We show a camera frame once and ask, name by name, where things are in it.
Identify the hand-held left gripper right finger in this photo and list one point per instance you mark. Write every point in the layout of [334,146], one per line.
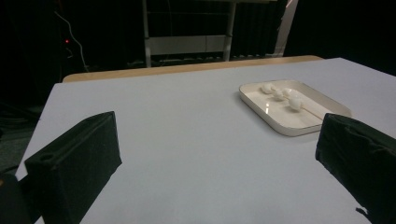
[361,152]

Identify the white garlic clove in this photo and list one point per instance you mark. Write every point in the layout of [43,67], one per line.
[287,91]
[266,88]
[295,103]
[278,95]

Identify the white rectangular tray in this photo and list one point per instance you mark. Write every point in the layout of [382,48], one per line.
[281,116]

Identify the white slanted post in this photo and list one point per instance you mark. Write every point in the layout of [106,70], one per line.
[285,28]

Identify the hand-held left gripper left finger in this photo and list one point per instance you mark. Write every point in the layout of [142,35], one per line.
[71,161]

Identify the grey metal stand frame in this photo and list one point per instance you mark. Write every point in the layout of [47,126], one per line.
[186,43]

